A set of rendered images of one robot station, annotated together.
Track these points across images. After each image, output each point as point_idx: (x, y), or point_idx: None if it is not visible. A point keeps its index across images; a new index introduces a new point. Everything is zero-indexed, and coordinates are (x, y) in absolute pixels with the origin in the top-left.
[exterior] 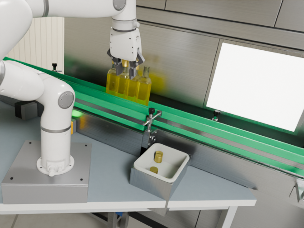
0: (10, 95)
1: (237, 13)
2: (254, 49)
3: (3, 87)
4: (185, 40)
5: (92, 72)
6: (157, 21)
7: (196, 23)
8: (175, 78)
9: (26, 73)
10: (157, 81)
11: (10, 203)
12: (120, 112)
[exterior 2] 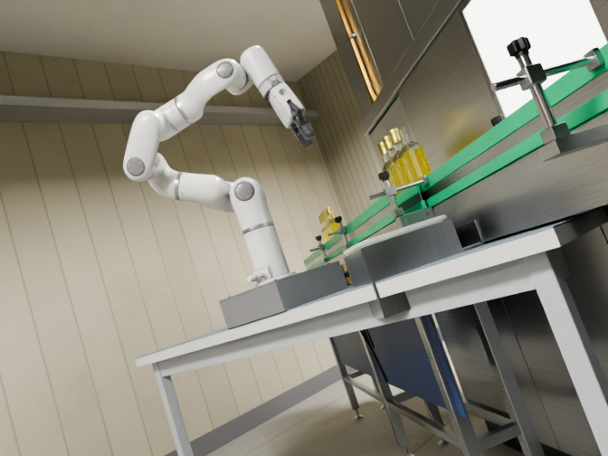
0: (193, 198)
1: None
2: None
3: (181, 189)
4: (438, 55)
5: None
6: (412, 64)
7: (434, 22)
8: (460, 119)
9: (202, 175)
10: (451, 144)
11: (231, 326)
12: (379, 210)
